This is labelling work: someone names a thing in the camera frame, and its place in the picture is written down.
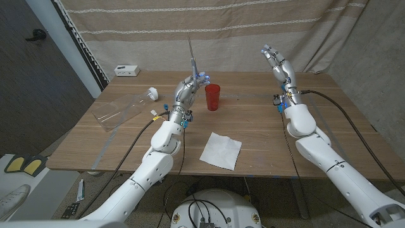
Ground white power box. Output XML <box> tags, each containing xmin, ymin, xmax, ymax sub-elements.
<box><xmin>114</xmin><ymin>65</ymin><xmax>140</xmax><ymax>77</ymax></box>

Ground clear plastic bottle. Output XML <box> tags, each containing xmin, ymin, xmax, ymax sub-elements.
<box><xmin>91</xmin><ymin>87</ymin><xmax>159</xmax><ymax>132</ymax></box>

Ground white sneaker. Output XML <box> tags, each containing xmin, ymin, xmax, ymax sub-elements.
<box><xmin>0</xmin><ymin>184</ymin><xmax>32</xmax><ymax>222</ymax></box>

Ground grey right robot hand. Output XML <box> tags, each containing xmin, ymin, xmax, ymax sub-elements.
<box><xmin>261</xmin><ymin>44</ymin><xmax>303</xmax><ymax>105</ymax></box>

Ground grey orange handled scissors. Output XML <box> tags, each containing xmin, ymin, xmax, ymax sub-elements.
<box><xmin>187</xmin><ymin>30</ymin><xmax>201</xmax><ymax>91</ymax></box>

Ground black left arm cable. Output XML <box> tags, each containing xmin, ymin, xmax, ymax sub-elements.
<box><xmin>77</xmin><ymin>110</ymin><xmax>171</xmax><ymax>219</ymax></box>

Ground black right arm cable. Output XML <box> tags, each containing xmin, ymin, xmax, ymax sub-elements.
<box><xmin>300</xmin><ymin>89</ymin><xmax>405</xmax><ymax>197</ymax></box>

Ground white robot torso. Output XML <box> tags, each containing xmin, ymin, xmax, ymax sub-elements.
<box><xmin>0</xmin><ymin>219</ymin><xmax>129</xmax><ymax>228</ymax></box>

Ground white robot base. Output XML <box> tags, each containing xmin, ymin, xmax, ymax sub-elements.
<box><xmin>170</xmin><ymin>189</ymin><xmax>263</xmax><ymax>228</ymax></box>

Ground grey table leg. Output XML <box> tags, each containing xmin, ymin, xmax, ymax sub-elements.
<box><xmin>289</xmin><ymin>177</ymin><xmax>310</xmax><ymax>220</ymax></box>

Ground black perforated plate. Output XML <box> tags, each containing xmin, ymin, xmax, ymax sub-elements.
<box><xmin>60</xmin><ymin>202</ymin><xmax>80</xmax><ymax>220</ymax></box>

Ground beige striped curtain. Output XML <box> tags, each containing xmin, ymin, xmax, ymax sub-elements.
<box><xmin>59</xmin><ymin>0</ymin><xmax>370</xmax><ymax>74</ymax></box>

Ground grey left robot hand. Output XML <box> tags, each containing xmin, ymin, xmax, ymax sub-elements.
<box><xmin>168</xmin><ymin>72</ymin><xmax>211</xmax><ymax>123</ymax></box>

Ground white tissue sheet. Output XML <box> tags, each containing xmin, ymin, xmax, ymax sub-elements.
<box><xmin>199</xmin><ymin>132</ymin><xmax>243</xmax><ymax>171</ymax></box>

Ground white tube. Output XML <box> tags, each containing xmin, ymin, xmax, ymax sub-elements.
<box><xmin>77</xmin><ymin>179</ymin><xmax>85</xmax><ymax>203</ymax></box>

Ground red plastic cup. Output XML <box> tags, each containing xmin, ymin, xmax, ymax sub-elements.
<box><xmin>204</xmin><ymin>83</ymin><xmax>221</xmax><ymax>111</ymax></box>

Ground black door handle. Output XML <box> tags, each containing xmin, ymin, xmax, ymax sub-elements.
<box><xmin>25</xmin><ymin>28</ymin><xmax>47</xmax><ymax>42</ymax></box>

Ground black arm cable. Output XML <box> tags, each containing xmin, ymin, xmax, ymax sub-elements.
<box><xmin>300</xmin><ymin>89</ymin><xmax>405</xmax><ymax>197</ymax></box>
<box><xmin>77</xmin><ymin>110</ymin><xmax>171</xmax><ymax>219</ymax></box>

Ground dark wooden door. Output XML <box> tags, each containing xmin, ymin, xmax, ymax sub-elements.
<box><xmin>0</xmin><ymin>0</ymin><xmax>96</xmax><ymax>158</ymax></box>

